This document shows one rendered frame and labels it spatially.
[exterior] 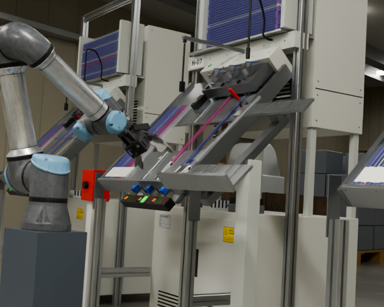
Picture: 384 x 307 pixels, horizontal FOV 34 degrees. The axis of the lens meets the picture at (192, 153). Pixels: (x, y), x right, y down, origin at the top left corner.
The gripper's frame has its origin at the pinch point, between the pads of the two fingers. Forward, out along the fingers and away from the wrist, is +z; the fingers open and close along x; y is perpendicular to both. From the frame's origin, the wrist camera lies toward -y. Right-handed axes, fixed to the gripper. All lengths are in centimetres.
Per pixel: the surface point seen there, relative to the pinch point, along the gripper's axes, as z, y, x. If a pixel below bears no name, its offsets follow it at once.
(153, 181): 7.4, -0.5, -8.7
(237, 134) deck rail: 14.0, -15.6, 24.9
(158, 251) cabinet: 53, -23, -48
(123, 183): 8.8, -15.4, -30.1
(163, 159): 9.7, -19.4, -10.0
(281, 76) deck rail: 13, -43, 44
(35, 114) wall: 47, -352, -294
